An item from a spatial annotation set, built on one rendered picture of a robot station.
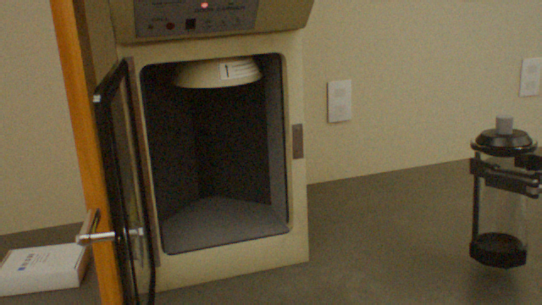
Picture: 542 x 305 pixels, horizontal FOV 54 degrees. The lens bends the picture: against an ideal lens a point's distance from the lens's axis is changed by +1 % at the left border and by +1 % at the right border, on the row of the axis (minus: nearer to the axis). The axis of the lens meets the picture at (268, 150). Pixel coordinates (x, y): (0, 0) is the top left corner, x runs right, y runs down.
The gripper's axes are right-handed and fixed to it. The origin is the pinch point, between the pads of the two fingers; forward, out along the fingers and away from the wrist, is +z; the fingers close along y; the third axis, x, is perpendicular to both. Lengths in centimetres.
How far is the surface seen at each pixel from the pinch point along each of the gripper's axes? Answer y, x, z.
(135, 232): 65, -4, -13
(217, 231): 49, 12, 23
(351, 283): 27.0, 21.0, 7.7
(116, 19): 63, -30, 7
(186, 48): 52, -25, 14
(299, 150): 32.9, -4.2, 15.7
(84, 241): 71, -3, -12
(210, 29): 49, -28, 10
